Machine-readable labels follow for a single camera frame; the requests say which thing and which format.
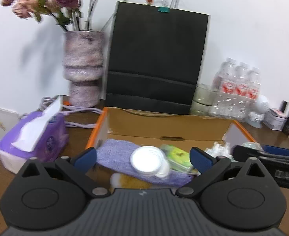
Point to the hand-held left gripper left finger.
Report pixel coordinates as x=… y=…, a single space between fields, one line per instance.
x=85 y=161

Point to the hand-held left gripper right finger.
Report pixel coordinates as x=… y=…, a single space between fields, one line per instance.
x=202 y=161

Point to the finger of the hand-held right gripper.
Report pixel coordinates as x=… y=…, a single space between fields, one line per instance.
x=279 y=151
x=247 y=152

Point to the white tissue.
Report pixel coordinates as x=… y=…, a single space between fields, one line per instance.
x=218 y=148

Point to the green tissue packet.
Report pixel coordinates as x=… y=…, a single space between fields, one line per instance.
x=177 y=156

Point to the purple cloth pouch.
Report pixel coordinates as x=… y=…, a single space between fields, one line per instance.
x=115 y=154

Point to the white yellow alpaca plush toy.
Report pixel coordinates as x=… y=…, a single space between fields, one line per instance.
x=127 y=183

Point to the translucent white plastic container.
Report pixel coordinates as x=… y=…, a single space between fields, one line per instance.
x=147 y=161

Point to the red cardboard box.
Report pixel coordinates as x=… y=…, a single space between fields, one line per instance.
x=159 y=125

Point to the grey tin box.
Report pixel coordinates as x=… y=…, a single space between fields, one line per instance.
x=275 y=120

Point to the purple tissue pack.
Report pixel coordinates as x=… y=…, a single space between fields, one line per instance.
x=48 y=137

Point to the white robot speaker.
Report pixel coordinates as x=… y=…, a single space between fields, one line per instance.
x=261 y=104

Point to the clear water bottle red label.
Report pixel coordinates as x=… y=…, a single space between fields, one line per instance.
x=254 y=88
x=240 y=91
x=223 y=88

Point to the clear glass cup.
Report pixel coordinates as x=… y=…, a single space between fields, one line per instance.
x=203 y=98

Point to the mottled purple ceramic vase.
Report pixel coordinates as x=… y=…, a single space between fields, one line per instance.
x=83 y=61

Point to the black paper bag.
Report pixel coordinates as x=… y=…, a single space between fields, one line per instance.
x=156 y=54

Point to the teal binder clip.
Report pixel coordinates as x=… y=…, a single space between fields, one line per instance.
x=163 y=9

